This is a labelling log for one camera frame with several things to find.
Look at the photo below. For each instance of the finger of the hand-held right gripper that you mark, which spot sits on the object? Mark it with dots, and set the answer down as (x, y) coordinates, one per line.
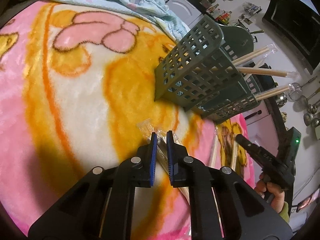
(255, 151)

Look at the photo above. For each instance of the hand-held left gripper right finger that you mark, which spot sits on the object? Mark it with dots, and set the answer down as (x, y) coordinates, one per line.
(170, 160)

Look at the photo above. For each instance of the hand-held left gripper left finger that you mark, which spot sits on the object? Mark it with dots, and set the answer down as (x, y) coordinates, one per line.
(153, 160)

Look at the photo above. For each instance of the chopstick pair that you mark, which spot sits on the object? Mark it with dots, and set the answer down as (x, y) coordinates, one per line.
(252, 54)
(161, 152)
(275, 92)
(265, 71)
(253, 70)

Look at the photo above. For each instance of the bunch of bamboo chopsticks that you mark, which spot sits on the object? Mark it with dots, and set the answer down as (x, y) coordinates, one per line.
(215, 152)

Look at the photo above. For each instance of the green plastic utensil holder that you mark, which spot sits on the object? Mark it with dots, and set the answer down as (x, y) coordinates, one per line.
(200, 75)

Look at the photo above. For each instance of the person's right hand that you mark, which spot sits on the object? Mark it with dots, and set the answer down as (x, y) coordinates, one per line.
(275, 200)

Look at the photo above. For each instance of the steel slotted ladle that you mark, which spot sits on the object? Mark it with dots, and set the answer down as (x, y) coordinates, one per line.
(298, 105)

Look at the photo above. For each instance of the steel mesh skimmer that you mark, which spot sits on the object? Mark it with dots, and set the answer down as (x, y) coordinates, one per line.
(295, 90)

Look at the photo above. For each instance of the pink printed blanket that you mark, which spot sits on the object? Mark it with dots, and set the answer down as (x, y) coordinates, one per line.
(75, 105)

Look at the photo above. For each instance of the black range hood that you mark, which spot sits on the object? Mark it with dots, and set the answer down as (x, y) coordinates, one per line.
(292, 22)

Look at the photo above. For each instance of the group of condiment bottles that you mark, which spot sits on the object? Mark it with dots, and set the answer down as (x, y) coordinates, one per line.
(210, 2)

